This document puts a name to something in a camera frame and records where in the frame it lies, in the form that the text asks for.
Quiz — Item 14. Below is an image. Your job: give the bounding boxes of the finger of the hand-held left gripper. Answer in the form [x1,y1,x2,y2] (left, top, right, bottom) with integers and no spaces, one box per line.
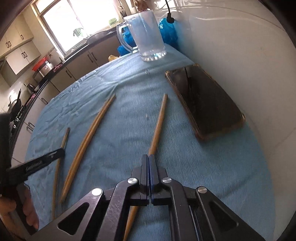
[6,149,65,183]

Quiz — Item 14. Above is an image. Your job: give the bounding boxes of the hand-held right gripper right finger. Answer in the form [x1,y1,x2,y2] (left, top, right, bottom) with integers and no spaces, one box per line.
[149,155,266,241]

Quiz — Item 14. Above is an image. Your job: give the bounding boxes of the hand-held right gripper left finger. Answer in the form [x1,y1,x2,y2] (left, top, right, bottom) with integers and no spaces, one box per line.
[28,154,149,241]

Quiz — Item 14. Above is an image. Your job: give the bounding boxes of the wooden chopstick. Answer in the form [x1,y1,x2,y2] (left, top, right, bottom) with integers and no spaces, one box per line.
[122,93,168,241]
[63,93,116,197]
[60,98,111,204]
[51,127,71,220]

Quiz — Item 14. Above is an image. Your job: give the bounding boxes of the person's left hand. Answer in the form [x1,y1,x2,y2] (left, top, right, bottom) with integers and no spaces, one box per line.
[0,184,40,232]

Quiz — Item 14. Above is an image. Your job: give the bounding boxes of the blue table cloth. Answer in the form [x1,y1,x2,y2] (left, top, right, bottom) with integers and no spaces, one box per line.
[24,43,275,241]

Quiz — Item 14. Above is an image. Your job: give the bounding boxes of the black wok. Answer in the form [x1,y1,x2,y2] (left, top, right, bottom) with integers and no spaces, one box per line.
[7,89,23,114]

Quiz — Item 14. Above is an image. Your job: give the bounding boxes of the black phone in brown case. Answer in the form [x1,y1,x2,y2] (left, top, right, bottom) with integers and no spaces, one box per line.
[165,64,246,142]

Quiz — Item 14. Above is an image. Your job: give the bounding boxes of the steel pot with red lid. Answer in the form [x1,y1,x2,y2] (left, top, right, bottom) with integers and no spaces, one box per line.
[32,58,55,80]

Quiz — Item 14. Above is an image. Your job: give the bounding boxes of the beige upper kitchen cabinets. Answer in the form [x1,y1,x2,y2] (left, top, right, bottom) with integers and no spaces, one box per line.
[0,13,43,76]

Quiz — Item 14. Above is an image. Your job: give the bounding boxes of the beige kitchen cabinets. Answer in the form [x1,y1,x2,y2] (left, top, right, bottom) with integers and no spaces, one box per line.
[0,13,43,76]
[9,35,130,163]

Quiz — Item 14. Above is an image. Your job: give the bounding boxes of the beige lower kitchen cabinets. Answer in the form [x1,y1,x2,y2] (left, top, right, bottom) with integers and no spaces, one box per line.
[9,35,130,163]

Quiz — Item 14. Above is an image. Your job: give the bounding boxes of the black kitchen counter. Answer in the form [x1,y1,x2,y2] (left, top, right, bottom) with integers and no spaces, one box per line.
[10,30,119,142]

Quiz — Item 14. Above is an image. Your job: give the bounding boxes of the clear glass mug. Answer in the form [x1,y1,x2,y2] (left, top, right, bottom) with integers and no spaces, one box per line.
[116,10,167,62]

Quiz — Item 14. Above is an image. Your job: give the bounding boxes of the blue plastic bag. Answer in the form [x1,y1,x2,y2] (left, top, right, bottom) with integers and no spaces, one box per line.
[117,18,179,56]

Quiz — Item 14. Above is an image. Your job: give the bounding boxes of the metal basin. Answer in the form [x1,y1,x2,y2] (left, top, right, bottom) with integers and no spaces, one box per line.
[87,31,116,43]

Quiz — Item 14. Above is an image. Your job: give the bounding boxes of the kitchen window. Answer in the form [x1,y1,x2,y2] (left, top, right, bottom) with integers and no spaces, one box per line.
[32,0,137,58]

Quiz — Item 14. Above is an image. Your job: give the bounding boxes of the brown dried bundle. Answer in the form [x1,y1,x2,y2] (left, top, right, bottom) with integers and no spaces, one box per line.
[133,0,151,12]

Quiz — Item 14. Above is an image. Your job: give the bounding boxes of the black cable with plug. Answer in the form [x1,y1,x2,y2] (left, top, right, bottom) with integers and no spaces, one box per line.
[165,0,176,24]

